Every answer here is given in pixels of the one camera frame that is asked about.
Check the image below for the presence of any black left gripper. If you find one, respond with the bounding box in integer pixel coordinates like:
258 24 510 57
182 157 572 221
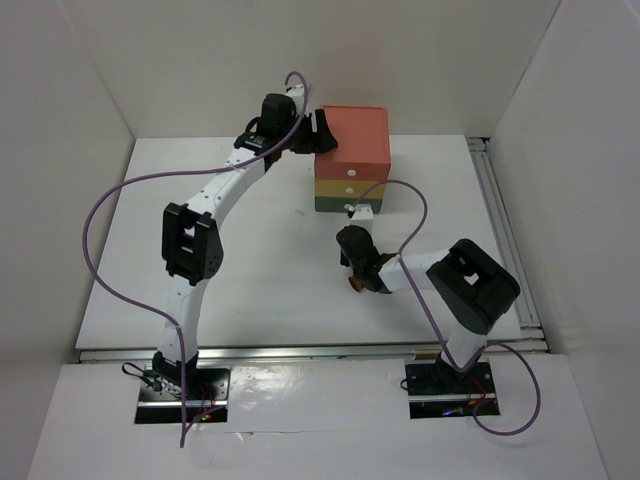
279 112 337 157

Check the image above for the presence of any small black kabuki brush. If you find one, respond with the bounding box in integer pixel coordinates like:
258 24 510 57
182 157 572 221
348 275 364 292

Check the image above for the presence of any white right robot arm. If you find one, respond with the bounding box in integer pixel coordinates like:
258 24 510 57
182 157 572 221
336 225 521 392

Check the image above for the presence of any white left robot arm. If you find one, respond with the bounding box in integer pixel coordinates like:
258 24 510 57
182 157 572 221
152 85 338 399

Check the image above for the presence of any coral three-tier drawer organizer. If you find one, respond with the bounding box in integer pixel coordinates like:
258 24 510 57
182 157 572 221
314 105 391 213

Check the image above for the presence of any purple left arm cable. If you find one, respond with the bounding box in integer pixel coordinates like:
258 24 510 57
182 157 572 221
82 72 307 448

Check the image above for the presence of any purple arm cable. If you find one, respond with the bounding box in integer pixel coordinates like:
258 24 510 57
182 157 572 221
349 182 542 437
82 72 307 448

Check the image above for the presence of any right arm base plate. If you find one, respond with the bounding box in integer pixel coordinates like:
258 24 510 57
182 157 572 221
400 362 500 420

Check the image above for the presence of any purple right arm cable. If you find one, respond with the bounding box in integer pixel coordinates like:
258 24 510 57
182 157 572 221
349 182 542 437

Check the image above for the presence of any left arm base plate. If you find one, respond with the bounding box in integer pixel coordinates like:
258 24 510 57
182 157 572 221
133 363 232 425

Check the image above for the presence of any aluminium front rail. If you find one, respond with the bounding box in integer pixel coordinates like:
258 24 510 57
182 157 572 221
77 339 551 364

